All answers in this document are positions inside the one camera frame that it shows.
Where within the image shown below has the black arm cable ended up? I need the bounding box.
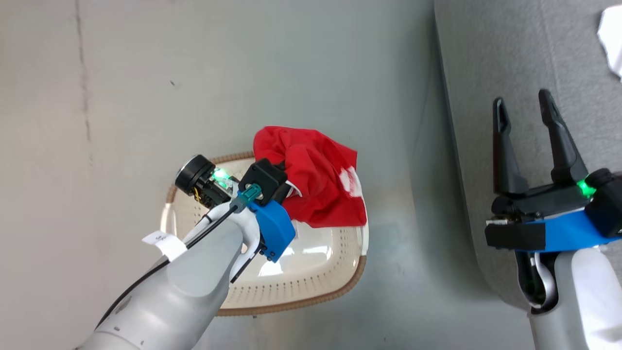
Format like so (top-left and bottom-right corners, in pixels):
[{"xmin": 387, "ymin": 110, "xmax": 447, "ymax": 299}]
[{"xmin": 96, "ymin": 207, "xmax": 242, "ymax": 332}]

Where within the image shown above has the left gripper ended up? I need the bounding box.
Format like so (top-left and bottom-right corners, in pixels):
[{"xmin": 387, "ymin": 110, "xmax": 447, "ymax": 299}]
[{"xmin": 175, "ymin": 155, "xmax": 240, "ymax": 210}]

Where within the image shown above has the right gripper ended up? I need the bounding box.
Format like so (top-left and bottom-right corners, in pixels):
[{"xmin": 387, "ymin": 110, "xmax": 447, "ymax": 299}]
[{"xmin": 488, "ymin": 89, "xmax": 591, "ymax": 226}]

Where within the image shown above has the left teal cable connector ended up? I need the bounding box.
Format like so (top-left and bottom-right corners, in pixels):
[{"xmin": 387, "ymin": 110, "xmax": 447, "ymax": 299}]
[{"xmin": 229, "ymin": 183, "xmax": 263, "ymax": 214}]

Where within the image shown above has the red garment with white stripe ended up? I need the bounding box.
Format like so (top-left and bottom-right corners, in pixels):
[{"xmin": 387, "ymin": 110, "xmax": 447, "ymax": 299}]
[{"xmin": 253, "ymin": 125, "xmax": 368, "ymax": 229}]

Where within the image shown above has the left blue camera bracket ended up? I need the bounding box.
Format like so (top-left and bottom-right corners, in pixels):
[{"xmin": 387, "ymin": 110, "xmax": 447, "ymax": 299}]
[{"xmin": 247, "ymin": 199, "xmax": 296, "ymax": 263}]

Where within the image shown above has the white cloth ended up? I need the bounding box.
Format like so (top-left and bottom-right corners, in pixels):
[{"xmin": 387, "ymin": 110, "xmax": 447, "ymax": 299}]
[{"xmin": 596, "ymin": 5, "xmax": 622, "ymax": 81}]

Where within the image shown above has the white laundry basket brown rim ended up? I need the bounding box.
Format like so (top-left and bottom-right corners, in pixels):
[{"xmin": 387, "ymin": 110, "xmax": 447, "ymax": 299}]
[{"xmin": 160, "ymin": 151, "xmax": 370, "ymax": 317}]

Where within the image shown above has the black tape patch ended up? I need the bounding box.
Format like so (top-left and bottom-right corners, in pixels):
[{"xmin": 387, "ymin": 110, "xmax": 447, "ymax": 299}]
[{"xmin": 484, "ymin": 221, "xmax": 548, "ymax": 250}]

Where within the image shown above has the grey fabric sofa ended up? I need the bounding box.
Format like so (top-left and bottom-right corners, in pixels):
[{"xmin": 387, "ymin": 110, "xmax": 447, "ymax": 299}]
[{"xmin": 433, "ymin": 0, "xmax": 622, "ymax": 313}]

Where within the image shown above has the white paper cable tag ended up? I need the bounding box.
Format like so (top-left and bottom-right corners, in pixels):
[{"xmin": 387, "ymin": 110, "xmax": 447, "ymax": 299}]
[{"xmin": 142, "ymin": 230, "xmax": 188, "ymax": 262}]

